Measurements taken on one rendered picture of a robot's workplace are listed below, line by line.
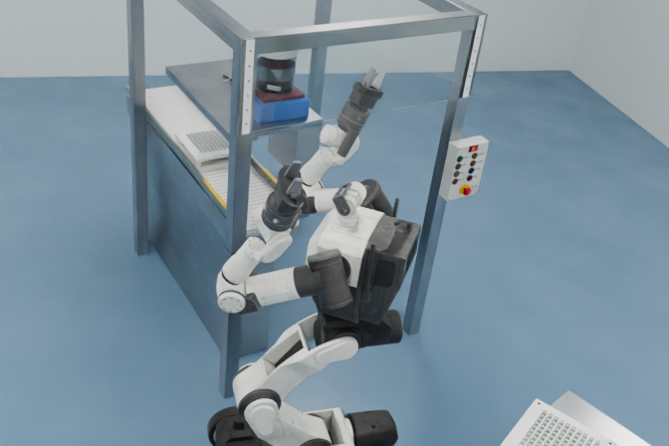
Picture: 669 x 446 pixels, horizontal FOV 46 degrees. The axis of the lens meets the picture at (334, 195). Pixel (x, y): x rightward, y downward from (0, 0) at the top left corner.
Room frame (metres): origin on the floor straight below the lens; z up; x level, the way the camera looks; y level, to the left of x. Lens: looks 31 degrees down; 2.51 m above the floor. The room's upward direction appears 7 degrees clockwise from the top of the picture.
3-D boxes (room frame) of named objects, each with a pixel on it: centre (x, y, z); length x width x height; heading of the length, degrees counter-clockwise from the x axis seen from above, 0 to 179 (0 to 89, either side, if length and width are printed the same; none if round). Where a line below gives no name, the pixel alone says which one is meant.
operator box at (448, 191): (2.93, -0.53, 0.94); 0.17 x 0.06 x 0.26; 125
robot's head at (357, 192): (1.98, -0.05, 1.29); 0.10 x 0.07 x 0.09; 165
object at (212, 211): (3.09, 0.61, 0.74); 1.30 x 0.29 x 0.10; 35
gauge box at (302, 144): (2.68, 0.18, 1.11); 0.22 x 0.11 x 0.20; 35
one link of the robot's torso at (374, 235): (1.96, -0.11, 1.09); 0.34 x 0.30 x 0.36; 165
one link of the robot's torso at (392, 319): (1.99, -0.13, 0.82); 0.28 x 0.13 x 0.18; 110
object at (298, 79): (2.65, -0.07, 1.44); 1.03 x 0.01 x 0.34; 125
